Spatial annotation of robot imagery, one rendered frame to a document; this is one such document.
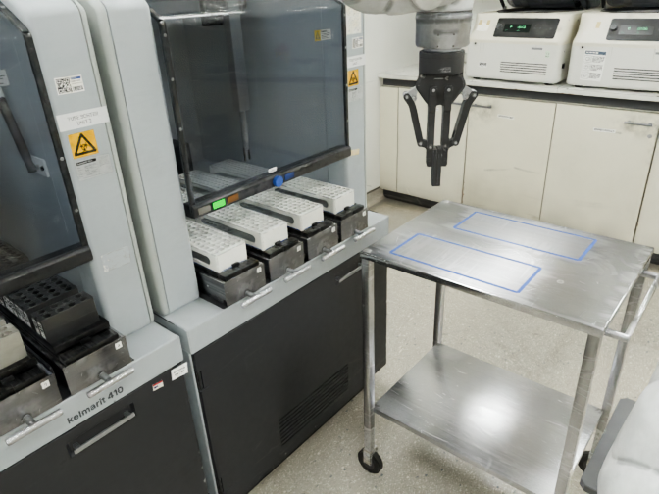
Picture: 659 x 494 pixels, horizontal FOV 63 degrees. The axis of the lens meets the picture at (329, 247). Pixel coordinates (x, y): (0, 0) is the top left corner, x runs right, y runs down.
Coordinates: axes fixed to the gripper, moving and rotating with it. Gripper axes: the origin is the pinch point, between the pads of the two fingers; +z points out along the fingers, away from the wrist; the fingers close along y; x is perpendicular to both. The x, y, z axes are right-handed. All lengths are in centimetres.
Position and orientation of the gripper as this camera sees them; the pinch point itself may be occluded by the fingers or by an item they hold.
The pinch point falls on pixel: (435, 166)
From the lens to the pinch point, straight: 100.9
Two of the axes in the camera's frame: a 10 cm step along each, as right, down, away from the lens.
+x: 0.6, -4.5, 8.9
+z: 0.4, 8.9, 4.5
